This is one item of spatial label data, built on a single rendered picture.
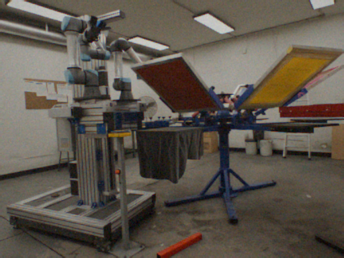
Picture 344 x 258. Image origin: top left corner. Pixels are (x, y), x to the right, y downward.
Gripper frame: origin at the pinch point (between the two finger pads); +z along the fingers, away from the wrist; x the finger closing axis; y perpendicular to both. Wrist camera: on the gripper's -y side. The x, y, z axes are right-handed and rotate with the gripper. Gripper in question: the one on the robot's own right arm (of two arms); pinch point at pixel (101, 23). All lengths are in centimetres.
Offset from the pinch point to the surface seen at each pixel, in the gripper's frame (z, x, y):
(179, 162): -2, -76, 90
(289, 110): 59, -133, 43
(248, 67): -208, -471, -116
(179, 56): 5, -62, 7
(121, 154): -23, -33, 85
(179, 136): 0, -71, 68
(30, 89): -402, -18, -4
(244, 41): -214, -460, -182
